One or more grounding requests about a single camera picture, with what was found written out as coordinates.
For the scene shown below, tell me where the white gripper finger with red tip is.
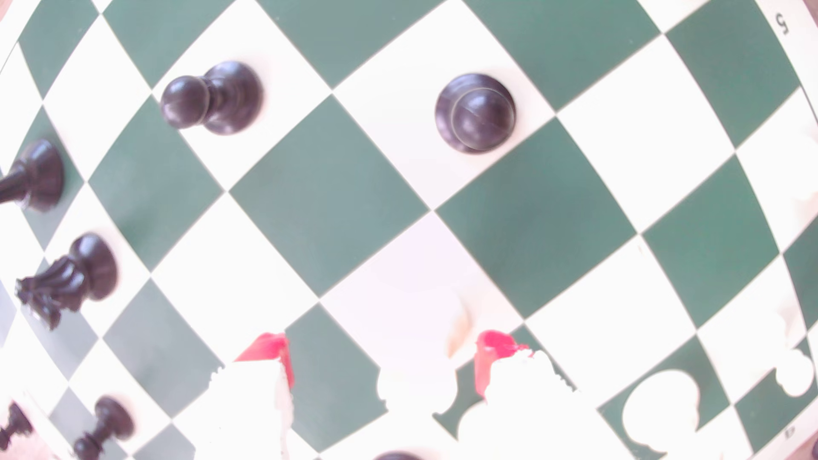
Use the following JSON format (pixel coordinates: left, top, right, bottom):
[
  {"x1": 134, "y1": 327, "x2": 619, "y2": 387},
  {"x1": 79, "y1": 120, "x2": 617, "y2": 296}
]
[
  {"x1": 457, "y1": 330, "x2": 634, "y2": 460},
  {"x1": 195, "y1": 332, "x2": 296, "y2": 460}
]

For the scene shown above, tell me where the white chess pawn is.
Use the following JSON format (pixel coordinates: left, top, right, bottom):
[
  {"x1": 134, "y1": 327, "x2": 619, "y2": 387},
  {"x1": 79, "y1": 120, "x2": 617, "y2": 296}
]
[
  {"x1": 376, "y1": 294, "x2": 477, "y2": 419},
  {"x1": 760, "y1": 307, "x2": 816, "y2": 399}
]

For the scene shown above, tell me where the white chess king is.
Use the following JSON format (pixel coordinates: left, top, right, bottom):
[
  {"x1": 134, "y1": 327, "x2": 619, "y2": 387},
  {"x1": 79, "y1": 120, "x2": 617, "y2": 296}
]
[{"x1": 621, "y1": 369, "x2": 703, "y2": 456}]

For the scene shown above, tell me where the black chess pawn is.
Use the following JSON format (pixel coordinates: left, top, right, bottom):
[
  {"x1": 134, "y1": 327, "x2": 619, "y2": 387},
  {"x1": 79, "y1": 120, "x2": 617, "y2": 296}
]
[
  {"x1": 0, "y1": 401, "x2": 34, "y2": 452},
  {"x1": 160, "y1": 60, "x2": 264, "y2": 136},
  {"x1": 435, "y1": 73, "x2": 517, "y2": 155},
  {"x1": 72, "y1": 396, "x2": 135, "y2": 460}
]

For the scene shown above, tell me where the black chess rook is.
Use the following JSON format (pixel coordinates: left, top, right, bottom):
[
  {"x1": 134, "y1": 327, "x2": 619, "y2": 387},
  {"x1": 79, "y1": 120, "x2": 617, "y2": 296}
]
[{"x1": 15, "y1": 233, "x2": 119, "y2": 331}]

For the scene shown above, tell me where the green and white chess mat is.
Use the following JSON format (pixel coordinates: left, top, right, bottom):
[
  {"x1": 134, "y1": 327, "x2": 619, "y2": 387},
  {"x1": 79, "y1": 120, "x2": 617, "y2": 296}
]
[{"x1": 0, "y1": 0, "x2": 818, "y2": 460}]

